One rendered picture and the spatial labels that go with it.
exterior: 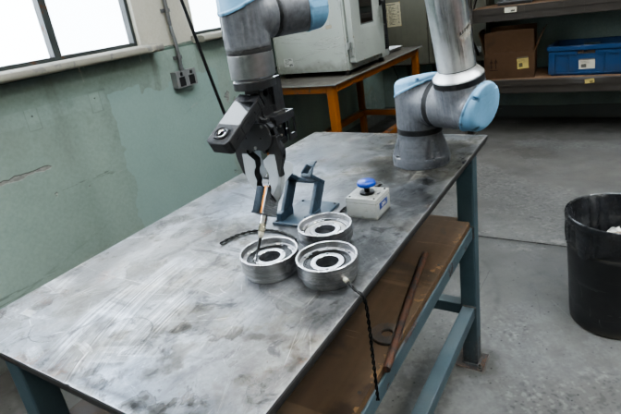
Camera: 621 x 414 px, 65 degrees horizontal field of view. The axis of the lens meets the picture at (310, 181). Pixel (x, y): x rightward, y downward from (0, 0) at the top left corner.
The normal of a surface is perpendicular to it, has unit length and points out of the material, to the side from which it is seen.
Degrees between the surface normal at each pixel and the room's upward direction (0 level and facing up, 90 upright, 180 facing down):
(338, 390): 0
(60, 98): 90
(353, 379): 0
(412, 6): 90
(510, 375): 0
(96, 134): 90
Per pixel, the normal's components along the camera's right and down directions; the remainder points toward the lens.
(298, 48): -0.51, 0.36
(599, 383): -0.14, -0.93
